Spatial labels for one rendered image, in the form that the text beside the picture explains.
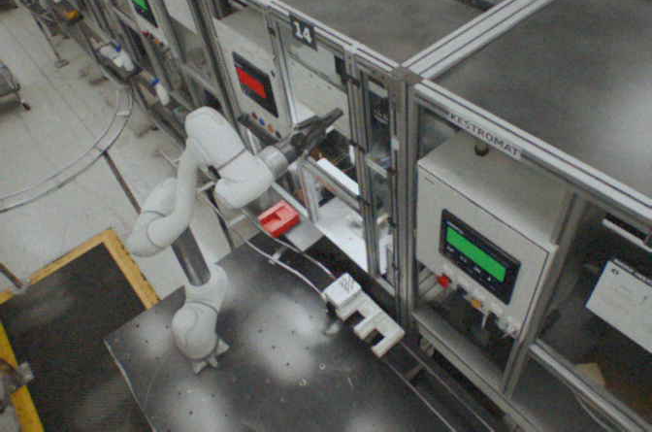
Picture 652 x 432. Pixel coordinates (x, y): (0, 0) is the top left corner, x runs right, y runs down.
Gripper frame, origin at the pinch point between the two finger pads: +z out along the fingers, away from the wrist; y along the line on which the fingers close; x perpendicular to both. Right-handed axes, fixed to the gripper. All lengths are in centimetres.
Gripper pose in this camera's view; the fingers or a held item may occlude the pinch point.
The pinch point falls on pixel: (332, 116)
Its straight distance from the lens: 155.6
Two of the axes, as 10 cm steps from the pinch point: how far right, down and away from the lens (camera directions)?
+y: 2.5, 6.5, 7.1
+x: 6.2, 4.6, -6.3
